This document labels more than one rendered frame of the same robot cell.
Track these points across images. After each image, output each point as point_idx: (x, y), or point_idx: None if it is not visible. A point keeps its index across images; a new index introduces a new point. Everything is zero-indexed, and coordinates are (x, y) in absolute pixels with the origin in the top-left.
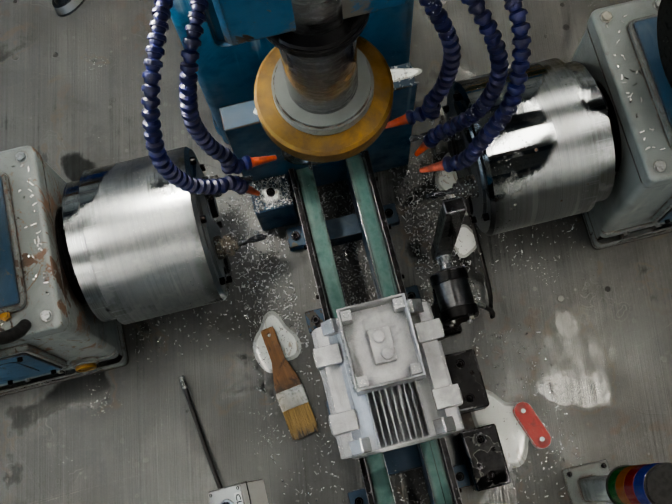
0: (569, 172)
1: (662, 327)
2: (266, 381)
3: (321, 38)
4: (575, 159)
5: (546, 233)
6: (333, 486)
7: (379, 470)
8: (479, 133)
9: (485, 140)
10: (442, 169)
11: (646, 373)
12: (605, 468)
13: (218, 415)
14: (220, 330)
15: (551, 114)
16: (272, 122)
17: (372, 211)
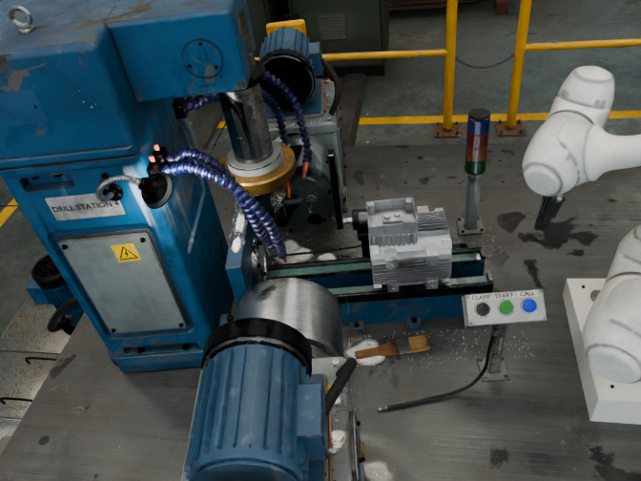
0: (320, 150)
1: (392, 195)
2: (390, 360)
3: (258, 68)
4: (315, 145)
5: (333, 227)
6: (463, 332)
7: (457, 281)
8: (300, 128)
9: (305, 126)
10: (307, 164)
11: (414, 201)
12: (461, 219)
13: (408, 390)
14: (349, 383)
15: (291, 144)
16: (265, 178)
17: (301, 269)
